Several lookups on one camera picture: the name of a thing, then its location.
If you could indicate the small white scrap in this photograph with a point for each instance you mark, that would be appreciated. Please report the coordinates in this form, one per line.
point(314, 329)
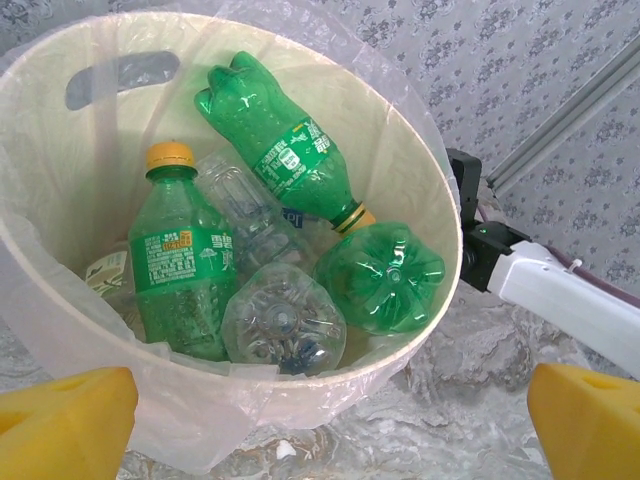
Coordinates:
point(286, 450)

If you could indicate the cream plastic bin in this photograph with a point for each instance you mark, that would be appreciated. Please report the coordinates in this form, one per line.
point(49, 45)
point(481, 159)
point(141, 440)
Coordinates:
point(60, 165)

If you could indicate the large clear bottle white cap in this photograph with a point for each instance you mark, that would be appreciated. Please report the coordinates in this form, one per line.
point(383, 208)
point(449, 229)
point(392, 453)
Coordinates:
point(280, 320)

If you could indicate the aluminium frame post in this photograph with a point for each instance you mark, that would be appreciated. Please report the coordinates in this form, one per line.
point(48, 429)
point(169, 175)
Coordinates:
point(575, 115)

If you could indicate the clear bottle blue label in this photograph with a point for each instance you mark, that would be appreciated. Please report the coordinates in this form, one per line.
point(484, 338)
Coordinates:
point(235, 210)

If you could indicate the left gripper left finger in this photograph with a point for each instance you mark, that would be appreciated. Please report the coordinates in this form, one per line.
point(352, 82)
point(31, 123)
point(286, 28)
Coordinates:
point(60, 435)

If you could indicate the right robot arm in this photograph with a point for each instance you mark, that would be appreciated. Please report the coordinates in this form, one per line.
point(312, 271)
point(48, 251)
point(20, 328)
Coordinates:
point(560, 300)

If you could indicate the clear bottle green white label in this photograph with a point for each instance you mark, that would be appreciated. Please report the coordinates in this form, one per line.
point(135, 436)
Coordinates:
point(107, 272)

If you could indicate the translucent pink bin liner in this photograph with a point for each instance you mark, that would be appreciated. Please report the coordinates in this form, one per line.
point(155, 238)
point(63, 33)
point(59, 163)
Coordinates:
point(200, 425)

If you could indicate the green plastic soda bottle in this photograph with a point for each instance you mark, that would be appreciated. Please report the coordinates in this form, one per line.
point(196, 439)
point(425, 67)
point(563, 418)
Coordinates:
point(175, 260)
point(385, 280)
point(270, 135)

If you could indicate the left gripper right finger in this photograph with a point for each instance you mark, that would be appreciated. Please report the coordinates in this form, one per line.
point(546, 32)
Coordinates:
point(590, 430)

